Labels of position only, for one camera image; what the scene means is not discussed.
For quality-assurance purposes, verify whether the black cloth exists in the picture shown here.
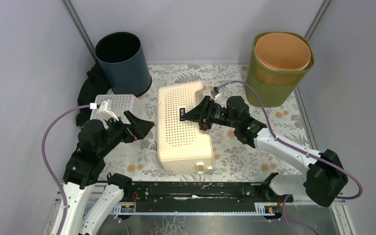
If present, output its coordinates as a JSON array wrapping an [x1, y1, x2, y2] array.
[[76, 61, 113, 127]]

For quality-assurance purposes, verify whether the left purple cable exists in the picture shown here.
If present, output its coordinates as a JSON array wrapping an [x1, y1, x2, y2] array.
[[41, 102, 97, 235]]

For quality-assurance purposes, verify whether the cream perforated basket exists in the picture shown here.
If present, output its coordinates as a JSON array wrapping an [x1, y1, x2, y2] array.
[[156, 81, 213, 174]]

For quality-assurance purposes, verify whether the dark blue round bin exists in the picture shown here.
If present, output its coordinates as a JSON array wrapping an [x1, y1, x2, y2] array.
[[95, 32, 152, 97]]

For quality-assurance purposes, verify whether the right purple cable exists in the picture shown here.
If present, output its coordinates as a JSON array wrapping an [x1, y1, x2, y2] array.
[[213, 80, 364, 235]]

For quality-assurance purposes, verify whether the orange inner bucket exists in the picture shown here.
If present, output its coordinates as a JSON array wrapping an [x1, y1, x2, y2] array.
[[255, 32, 312, 71]]

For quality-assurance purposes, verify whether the floral patterned mat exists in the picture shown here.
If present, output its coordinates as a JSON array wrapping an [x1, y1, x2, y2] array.
[[99, 64, 310, 182]]

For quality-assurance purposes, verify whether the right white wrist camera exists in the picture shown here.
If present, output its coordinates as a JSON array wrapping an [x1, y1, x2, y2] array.
[[210, 87, 222, 102]]

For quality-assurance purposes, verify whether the white perforated basket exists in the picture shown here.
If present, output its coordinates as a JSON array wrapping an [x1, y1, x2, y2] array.
[[94, 94, 145, 163]]

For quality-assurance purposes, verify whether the aluminium frame rail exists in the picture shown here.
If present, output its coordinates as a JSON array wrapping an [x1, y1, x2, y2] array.
[[45, 182, 357, 235]]

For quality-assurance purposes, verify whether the purple cable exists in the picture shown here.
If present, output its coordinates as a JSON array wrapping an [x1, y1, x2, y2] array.
[[41, 102, 97, 235], [213, 80, 364, 235]]

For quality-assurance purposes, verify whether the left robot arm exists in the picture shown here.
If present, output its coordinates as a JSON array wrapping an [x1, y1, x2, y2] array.
[[51, 111, 154, 235]]

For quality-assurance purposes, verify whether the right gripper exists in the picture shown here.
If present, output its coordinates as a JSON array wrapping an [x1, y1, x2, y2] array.
[[181, 95, 238, 131]]

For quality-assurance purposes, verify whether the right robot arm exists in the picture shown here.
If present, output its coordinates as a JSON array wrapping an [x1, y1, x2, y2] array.
[[179, 95, 348, 207]]

